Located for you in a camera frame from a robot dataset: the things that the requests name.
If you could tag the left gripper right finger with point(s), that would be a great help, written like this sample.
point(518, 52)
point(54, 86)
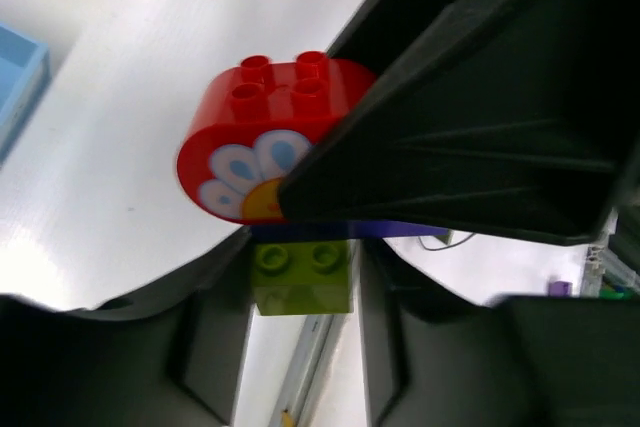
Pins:
point(432, 358)

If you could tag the long green lego brick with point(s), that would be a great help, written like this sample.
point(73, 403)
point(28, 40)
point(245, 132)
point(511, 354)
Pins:
point(302, 278)

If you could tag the purple lego plate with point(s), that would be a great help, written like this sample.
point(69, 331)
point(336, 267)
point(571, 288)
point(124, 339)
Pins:
point(340, 230)

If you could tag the light blue container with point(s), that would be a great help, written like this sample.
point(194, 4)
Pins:
point(25, 75)

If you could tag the right aluminium rail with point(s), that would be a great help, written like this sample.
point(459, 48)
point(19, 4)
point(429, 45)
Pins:
point(308, 370)

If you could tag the red flower lego brick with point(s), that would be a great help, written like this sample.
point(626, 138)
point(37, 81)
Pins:
point(255, 123)

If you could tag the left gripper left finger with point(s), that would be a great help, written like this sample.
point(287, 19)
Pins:
point(167, 354)

